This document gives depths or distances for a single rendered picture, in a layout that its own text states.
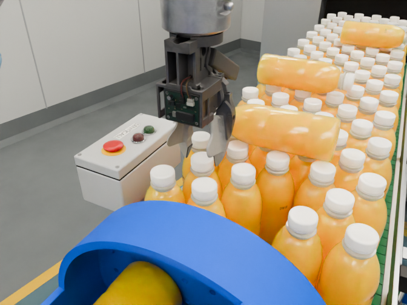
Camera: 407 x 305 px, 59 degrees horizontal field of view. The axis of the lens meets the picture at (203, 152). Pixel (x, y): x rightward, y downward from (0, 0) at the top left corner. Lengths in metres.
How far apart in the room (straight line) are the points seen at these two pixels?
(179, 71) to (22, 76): 2.79
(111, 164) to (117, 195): 0.06
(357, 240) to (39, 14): 2.99
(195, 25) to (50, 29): 2.86
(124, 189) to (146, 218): 0.33
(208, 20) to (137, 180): 0.33
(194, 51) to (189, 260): 0.27
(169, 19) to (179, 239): 0.28
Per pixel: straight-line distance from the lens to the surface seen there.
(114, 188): 0.64
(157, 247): 0.28
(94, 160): 0.64
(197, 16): 0.45
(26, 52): 3.20
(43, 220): 2.32
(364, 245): 0.49
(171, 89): 0.48
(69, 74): 3.43
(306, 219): 0.50
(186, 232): 0.29
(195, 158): 0.60
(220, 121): 0.53
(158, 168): 0.58
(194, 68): 0.47
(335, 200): 0.54
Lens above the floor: 1.44
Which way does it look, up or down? 32 degrees down
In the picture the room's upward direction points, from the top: straight up
